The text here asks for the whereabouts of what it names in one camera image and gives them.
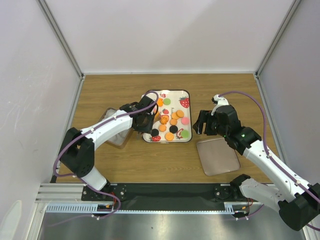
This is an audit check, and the orange round dotted biscuit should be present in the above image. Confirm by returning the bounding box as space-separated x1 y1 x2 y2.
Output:
164 132 175 142

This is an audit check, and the rose gold cookie tin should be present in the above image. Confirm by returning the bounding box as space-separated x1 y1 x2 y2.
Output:
94 108 132 149

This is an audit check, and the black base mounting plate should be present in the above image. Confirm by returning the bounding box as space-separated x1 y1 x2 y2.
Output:
81 182 251 211

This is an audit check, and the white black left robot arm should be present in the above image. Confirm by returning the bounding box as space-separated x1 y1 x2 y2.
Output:
53 91 159 200

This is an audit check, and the white strawberry print tray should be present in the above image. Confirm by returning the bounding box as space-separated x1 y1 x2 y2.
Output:
142 89 192 144

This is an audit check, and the aluminium frame post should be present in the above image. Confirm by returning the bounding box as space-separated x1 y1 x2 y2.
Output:
254 0 303 78
36 0 85 80

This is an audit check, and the pink sandwich cookie right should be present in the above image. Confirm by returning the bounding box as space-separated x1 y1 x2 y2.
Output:
181 117 190 125

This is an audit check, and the black sandwich cookie right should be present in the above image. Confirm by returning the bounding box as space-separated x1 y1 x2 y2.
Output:
169 125 178 134

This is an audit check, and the orange flower swirl cookie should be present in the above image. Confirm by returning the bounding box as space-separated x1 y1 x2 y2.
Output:
159 115 170 125

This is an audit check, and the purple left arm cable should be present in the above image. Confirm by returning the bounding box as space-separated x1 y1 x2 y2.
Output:
52 90 160 223

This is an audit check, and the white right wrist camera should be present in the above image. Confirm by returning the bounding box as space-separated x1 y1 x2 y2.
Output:
211 94 229 116

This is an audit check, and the aluminium frame post left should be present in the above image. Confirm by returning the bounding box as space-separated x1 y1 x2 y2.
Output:
36 0 85 80

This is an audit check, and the orange dotted biscuit top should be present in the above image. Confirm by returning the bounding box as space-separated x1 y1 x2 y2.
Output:
176 110 185 118

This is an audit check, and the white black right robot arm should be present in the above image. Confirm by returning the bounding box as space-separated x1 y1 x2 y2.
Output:
193 105 320 231

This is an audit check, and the orange scalloped cookie lower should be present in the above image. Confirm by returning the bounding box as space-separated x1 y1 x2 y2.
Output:
158 124 167 132

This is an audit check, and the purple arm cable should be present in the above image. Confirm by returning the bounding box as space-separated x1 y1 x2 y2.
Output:
52 90 160 223
218 90 320 232

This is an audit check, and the orange dotted biscuit upper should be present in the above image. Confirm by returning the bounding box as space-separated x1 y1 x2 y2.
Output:
171 112 179 120

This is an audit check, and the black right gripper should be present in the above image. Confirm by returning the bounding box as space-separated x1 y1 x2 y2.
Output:
192 109 229 138

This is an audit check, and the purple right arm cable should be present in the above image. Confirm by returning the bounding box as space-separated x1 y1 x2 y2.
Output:
218 90 320 232

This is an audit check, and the aluminium frame post right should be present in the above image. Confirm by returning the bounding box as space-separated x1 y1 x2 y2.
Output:
254 0 303 78

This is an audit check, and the black sandwich cookie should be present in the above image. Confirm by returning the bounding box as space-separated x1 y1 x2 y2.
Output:
169 125 178 134
151 128 159 137

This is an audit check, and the orange scalloped cookie middle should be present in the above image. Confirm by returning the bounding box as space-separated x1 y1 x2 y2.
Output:
170 118 178 126

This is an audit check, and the rose gold tin lid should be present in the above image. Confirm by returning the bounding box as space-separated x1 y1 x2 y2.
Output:
196 137 241 177

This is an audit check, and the orange scalloped cookie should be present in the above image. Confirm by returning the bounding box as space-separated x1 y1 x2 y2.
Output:
170 118 178 126
158 124 167 132

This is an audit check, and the black sandwich cookie left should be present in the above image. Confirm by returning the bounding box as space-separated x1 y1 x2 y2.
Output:
151 128 159 137

